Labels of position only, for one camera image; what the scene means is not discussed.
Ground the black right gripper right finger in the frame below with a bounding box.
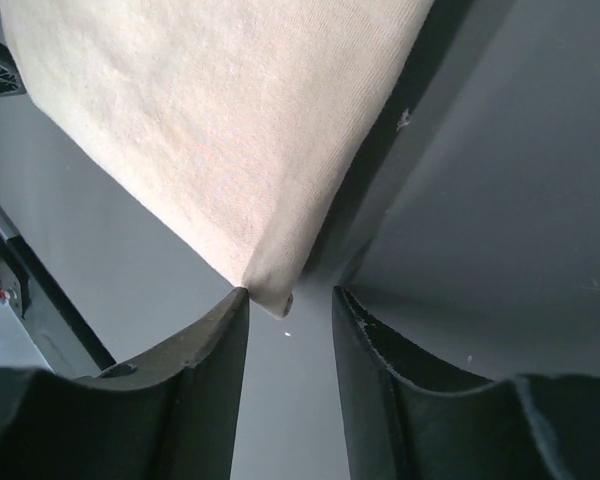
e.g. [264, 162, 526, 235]
[332, 287, 600, 479]

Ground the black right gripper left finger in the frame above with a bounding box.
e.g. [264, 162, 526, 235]
[0, 288, 249, 479]

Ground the beige t shirt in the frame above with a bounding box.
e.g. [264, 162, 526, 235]
[0, 1, 432, 317]

